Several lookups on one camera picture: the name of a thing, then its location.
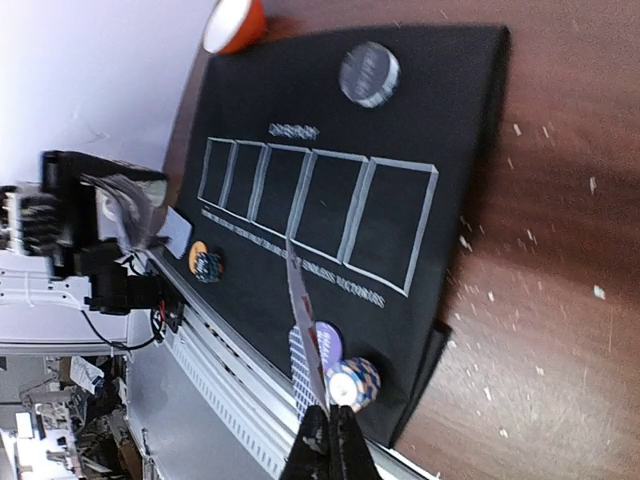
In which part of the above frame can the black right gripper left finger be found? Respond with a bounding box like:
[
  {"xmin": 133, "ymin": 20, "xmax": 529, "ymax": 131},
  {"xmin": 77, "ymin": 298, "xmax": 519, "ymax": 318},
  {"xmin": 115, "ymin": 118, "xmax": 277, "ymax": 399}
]
[{"xmin": 280, "ymin": 405, "xmax": 330, "ymax": 480}]

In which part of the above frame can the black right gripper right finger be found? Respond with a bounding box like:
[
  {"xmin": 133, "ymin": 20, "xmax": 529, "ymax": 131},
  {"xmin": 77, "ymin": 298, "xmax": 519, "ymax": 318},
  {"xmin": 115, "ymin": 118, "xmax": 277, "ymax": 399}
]
[{"xmin": 328, "ymin": 405, "xmax": 381, "ymax": 480}]

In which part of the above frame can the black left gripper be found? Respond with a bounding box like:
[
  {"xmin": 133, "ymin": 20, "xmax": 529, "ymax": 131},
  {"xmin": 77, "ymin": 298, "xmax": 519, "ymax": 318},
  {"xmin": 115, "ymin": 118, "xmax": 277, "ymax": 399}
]
[{"xmin": 1, "ymin": 150, "xmax": 168, "ymax": 280}]

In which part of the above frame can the deck of playing cards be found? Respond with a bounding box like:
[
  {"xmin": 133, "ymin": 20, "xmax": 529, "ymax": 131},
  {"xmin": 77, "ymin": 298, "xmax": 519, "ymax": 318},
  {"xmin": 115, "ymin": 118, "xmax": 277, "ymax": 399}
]
[{"xmin": 81, "ymin": 173, "xmax": 168, "ymax": 254}]

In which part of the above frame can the poker chip stack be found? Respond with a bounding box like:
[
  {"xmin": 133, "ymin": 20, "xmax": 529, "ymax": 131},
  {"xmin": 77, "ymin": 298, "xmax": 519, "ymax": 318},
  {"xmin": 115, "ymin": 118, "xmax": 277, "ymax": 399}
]
[{"xmin": 326, "ymin": 357, "xmax": 381, "ymax": 413}]

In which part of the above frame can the purple small blind button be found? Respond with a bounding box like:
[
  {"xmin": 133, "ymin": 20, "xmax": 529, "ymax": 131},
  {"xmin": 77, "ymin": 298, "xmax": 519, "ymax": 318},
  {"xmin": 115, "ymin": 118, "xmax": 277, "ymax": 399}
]
[{"xmin": 315, "ymin": 321, "xmax": 343, "ymax": 373}]

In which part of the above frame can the dealt playing card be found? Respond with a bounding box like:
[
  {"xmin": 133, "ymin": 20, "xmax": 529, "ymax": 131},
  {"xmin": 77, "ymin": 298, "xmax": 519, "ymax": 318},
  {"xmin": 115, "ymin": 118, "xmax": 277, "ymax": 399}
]
[
  {"xmin": 158, "ymin": 207, "xmax": 193, "ymax": 259},
  {"xmin": 285, "ymin": 238, "xmax": 330, "ymax": 415}
]

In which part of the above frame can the orange big blind button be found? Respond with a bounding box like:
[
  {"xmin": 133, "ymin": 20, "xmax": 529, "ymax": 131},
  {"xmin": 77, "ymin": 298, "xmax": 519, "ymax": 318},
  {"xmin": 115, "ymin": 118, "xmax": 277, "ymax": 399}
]
[{"xmin": 188, "ymin": 241, "xmax": 208, "ymax": 274}]

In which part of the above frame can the black green chip stack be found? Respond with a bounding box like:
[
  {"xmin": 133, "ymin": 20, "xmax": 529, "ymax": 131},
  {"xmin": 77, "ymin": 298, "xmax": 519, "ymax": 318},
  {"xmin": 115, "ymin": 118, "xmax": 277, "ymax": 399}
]
[{"xmin": 194, "ymin": 252, "xmax": 224, "ymax": 284}]

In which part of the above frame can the single playing card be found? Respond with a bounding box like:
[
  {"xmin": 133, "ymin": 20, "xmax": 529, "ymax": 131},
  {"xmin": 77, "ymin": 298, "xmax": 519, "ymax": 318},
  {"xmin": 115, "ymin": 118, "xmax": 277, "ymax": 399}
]
[{"xmin": 288, "ymin": 325, "xmax": 319, "ymax": 423}]

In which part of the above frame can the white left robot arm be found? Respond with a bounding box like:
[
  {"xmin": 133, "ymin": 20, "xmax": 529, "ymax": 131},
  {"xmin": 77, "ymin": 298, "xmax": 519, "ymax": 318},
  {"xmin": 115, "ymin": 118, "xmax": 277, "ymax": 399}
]
[{"xmin": 1, "ymin": 151, "xmax": 299, "ymax": 479}]

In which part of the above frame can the orange bowl white inside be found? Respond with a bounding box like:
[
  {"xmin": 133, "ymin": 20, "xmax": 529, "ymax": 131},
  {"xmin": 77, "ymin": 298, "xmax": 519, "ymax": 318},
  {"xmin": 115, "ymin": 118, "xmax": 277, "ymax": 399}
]
[{"xmin": 202, "ymin": 0, "xmax": 267, "ymax": 55}]

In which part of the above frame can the black poker mat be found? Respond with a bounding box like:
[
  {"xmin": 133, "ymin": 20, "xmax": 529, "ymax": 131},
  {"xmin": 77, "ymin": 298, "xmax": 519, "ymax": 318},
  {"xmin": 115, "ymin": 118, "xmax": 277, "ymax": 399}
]
[{"xmin": 162, "ymin": 24, "xmax": 512, "ymax": 449}]

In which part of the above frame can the clear acrylic dealer button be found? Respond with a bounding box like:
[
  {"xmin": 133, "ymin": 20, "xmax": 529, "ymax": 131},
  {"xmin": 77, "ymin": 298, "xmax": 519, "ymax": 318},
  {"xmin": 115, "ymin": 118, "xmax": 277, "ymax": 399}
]
[{"xmin": 338, "ymin": 41, "xmax": 401, "ymax": 109}]

